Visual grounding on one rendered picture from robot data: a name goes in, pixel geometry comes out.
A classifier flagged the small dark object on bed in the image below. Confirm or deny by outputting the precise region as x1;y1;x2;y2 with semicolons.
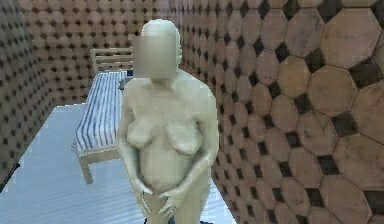
118;69;134;92

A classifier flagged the wooden bed with striped cover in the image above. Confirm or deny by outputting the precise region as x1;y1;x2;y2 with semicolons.
71;47;134;185

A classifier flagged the pale green human statue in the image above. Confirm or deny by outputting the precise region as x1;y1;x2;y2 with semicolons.
116;18;220;224

